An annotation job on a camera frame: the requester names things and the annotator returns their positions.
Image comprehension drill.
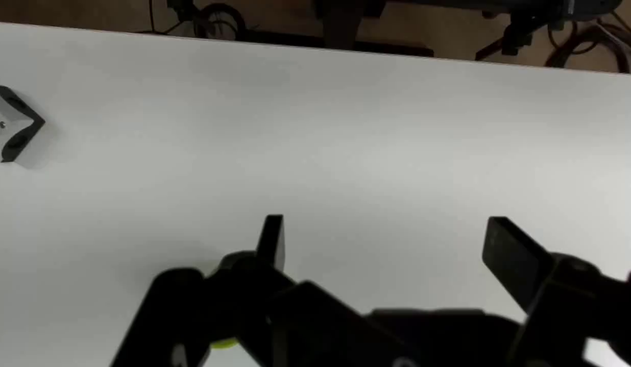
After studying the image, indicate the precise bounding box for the black stand leg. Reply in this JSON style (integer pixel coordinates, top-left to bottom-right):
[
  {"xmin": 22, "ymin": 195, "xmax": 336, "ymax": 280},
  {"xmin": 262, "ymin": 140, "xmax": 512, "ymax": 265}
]
[{"xmin": 474, "ymin": 0, "xmax": 556, "ymax": 61}]

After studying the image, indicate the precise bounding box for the black chair base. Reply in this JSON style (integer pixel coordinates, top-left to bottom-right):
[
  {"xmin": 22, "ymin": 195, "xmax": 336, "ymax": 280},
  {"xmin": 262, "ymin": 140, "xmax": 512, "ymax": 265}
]
[{"xmin": 248, "ymin": 0, "xmax": 437, "ymax": 59}]

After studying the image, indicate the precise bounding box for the coiled black cable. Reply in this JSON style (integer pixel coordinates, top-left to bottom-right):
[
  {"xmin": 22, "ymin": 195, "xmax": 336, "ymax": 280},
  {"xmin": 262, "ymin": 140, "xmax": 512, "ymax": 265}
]
[{"xmin": 192, "ymin": 2, "xmax": 248, "ymax": 42}]

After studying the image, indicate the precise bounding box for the grey and black stapler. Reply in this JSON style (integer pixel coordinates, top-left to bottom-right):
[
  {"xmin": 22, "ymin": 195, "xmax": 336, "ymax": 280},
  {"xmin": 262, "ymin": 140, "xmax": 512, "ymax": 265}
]
[{"xmin": 0, "ymin": 83, "xmax": 47, "ymax": 166}]

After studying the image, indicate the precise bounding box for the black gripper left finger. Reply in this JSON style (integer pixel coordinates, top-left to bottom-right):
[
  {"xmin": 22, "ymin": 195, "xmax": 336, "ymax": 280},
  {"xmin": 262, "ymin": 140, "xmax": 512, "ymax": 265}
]
[{"xmin": 109, "ymin": 214, "xmax": 415, "ymax": 367}]

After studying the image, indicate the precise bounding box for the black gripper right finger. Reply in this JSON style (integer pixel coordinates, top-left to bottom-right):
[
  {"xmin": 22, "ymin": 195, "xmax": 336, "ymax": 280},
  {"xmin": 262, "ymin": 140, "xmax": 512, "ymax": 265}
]
[{"xmin": 480, "ymin": 214, "xmax": 631, "ymax": 367}]

